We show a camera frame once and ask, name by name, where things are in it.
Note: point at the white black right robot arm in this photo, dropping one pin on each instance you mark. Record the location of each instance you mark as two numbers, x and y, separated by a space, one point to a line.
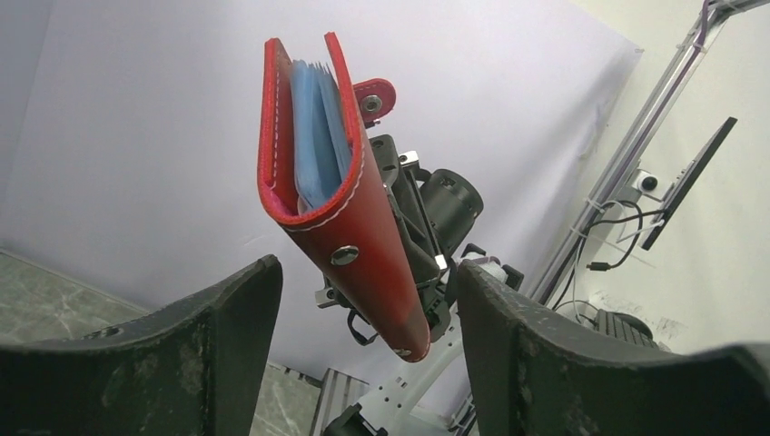
348 406

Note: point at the red leather card holder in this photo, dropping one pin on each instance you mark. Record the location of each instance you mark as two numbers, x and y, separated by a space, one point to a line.
353 239

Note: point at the small white webcam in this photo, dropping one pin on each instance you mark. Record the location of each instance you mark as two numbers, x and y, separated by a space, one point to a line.
644 181

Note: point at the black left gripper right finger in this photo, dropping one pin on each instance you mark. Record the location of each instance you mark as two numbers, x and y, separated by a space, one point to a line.
534 372

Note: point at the black monitor on stand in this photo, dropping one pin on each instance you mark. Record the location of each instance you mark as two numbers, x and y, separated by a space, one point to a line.
681 186

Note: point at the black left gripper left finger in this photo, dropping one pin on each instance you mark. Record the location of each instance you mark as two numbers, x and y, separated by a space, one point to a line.
193 367

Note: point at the aluminium frame rail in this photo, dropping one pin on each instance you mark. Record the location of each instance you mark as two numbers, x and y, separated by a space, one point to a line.
712 16

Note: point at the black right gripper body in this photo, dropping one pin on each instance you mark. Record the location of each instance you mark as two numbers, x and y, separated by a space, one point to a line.
435 211

